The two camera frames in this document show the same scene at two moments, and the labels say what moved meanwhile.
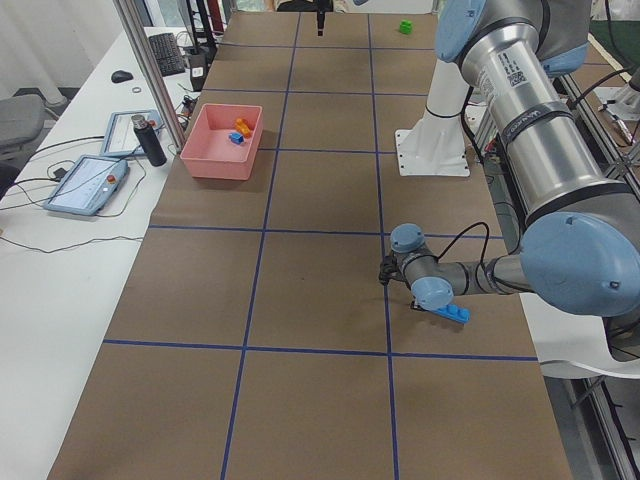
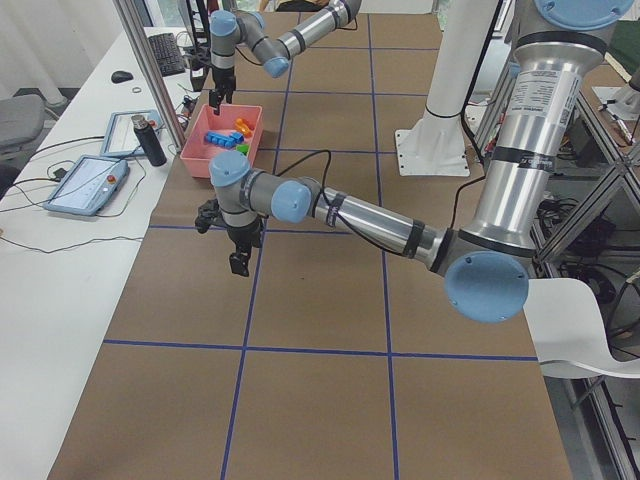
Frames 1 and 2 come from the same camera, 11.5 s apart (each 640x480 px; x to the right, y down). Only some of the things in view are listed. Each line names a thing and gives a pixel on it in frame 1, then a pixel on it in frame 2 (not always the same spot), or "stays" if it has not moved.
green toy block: (406, 26) -> (244, 148)
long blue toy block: (452, 312) -> (227, 141)
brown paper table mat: (254, 340) stays
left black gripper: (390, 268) -> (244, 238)
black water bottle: (149, 140) stays
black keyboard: (167, 53) stays
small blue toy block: (236, 137) stays
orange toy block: (242, 126) stays
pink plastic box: (209, 153) stays
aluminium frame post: (139, 32) stays
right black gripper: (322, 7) -> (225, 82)
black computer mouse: (119, 76) stays
